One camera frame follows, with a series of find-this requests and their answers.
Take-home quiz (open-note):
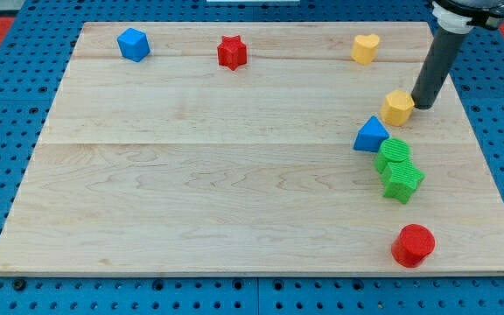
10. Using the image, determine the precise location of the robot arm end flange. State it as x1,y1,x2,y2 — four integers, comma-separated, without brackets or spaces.
430,0,504,34

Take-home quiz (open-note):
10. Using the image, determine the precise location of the yellow hexagon block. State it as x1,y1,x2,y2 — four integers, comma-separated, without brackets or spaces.
380,90,415,126

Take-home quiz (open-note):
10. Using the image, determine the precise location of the yellow heart block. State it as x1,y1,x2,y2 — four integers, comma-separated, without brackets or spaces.
351,34,380,65

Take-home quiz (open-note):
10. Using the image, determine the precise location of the light wooden board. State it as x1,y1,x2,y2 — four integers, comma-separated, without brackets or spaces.
0,22,504,277

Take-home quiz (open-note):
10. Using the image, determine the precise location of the blue triangle block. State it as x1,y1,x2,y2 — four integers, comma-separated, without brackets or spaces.
353,115,390,153

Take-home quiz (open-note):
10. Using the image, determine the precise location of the blue cube block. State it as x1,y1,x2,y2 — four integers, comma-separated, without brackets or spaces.
116,28,151,62

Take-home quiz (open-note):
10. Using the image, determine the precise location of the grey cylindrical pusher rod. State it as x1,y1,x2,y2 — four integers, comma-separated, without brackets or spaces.
411,26,467,109

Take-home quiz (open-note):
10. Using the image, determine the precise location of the red cylinder block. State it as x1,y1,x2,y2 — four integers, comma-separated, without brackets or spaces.
391,224,436,268

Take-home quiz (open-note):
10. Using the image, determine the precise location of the green star block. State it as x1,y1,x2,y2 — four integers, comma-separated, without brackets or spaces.
381,159,425,204

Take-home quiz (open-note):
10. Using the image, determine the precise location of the red star block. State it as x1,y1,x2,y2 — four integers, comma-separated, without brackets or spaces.
217,35,248,71

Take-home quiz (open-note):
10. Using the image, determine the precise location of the green cylinder block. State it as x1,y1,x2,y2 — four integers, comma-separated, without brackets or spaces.
374,138,411,173

